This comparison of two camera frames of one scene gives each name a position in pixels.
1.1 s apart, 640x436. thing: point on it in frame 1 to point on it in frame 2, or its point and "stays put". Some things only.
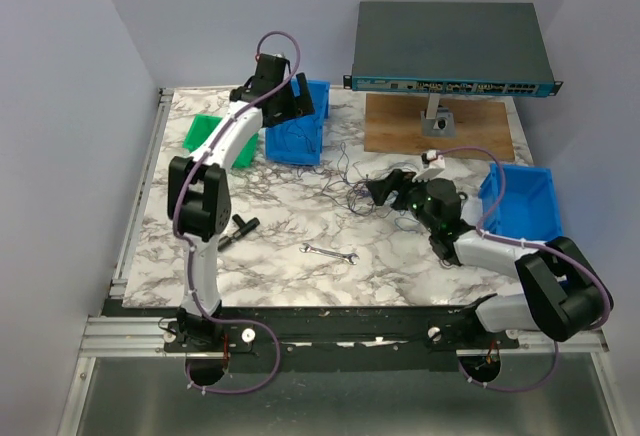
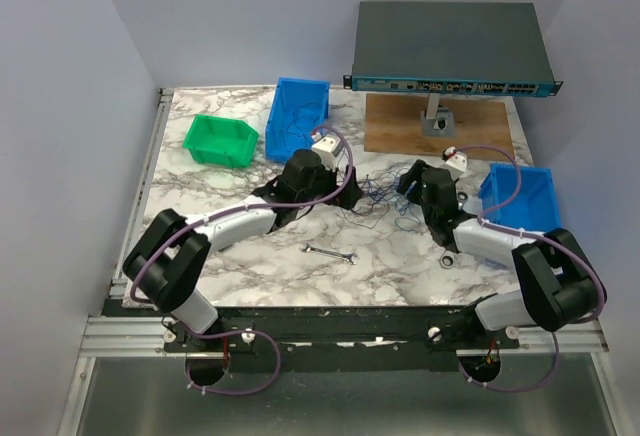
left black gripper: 298,106 to 351,198
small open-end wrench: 350,258 stays put
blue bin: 299,141 stays put
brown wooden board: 392,124 stays put
